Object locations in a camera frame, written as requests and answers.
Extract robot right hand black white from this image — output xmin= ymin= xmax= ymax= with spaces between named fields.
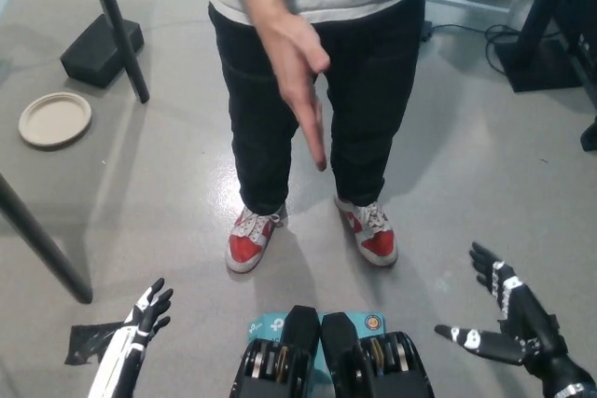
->
xmin=434 ymin=241 xmax=596 ymax=393

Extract person right hand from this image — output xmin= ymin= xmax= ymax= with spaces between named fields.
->
xmin=255 ymin=13 xmax=331 ymax=172

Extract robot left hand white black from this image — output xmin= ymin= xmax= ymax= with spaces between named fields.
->
xmin=87 ymin=277 xmax=174 ymax=398

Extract person grey shirt black jeans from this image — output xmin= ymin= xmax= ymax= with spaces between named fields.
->
xmin=204 ymin=0 xmax=433 ymax=217

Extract robot left body block black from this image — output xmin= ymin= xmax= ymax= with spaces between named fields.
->
xmin=226 ymin=304 xmax=323 ymax=398

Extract robot body block black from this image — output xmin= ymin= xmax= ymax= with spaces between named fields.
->
xmin=226 ymin=304 xmax=323 ymax=398
xmin=320 ymin=312 xmax=435 ymax=398

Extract robot right body block black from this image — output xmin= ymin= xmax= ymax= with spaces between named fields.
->
xmin=320 ymin=312 xmax=435 ymax=398

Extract person left red white sneaker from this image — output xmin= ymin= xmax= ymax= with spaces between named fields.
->
xmin=334 ymin=196 xmax=400 ymax=268

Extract person red white sneaker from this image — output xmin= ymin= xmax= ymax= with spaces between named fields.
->
xmin=334 ymin=196 xmax=400 ymax=268
xmin=225 ymin=204 xmax=288 ymax=274

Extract person right red white sneaker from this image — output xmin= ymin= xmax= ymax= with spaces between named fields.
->
xmin=225 ymin=204 xmax=288 ymax=274

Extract black tape patch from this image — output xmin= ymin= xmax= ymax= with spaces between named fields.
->
xmin=63 ymin=321 xmax=128 ymax=366

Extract thick black table leg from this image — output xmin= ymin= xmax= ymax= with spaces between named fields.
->
xmin=0 ymin=172 xmax=94 ymax=305

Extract teal cardboard router box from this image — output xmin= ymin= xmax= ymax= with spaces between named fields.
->
xmin=245 ymin=311 xmax=388 ymax=385

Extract slim black table leg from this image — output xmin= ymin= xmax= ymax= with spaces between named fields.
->
xmin=82 ymin=0 xmax=151 ymax=104

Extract black stand foot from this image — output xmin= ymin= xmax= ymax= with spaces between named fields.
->
xmin=579 ymin=116 xmax=597 ymax=153

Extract black foam block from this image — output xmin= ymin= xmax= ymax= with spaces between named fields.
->
xmin=59 ymin=13 xmax=145 ymax=89

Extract beige paper plate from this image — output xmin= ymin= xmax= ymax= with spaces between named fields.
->
xmin=18 ymin=91 xmax=93 ymax=151

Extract black stand base right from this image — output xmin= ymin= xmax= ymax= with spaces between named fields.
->
xmin=496 ymin=0 xmax=597 ymax=94

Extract black floor cables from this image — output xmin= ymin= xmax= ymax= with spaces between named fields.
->
xmin=431 ymin=22 xmax=519 ymax=77

